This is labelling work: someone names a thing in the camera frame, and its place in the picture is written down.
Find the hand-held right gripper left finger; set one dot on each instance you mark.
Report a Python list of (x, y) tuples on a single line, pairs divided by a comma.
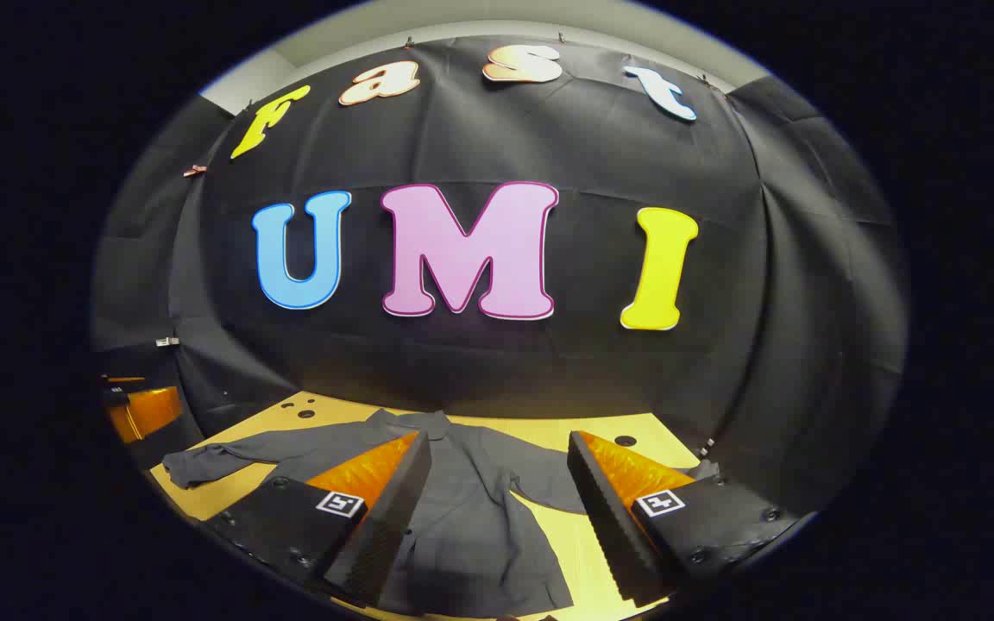
[(393, 509)]

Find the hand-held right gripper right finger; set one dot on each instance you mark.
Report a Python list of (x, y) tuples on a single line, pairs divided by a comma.
[(605, 526)]

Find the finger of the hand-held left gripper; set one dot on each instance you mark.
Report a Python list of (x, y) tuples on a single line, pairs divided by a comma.
[(152, 412)]

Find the dark grey collared shirt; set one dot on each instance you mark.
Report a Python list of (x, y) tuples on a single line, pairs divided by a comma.
[(471, 517)]

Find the small black white clip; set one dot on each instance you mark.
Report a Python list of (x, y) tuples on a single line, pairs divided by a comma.
[(707, 447)]

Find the black backdrop cloth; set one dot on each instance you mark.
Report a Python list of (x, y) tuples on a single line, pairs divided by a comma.
[(549, 371)]

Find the copper cloth clip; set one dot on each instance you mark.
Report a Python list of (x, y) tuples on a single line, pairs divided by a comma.
[(195, 170)]

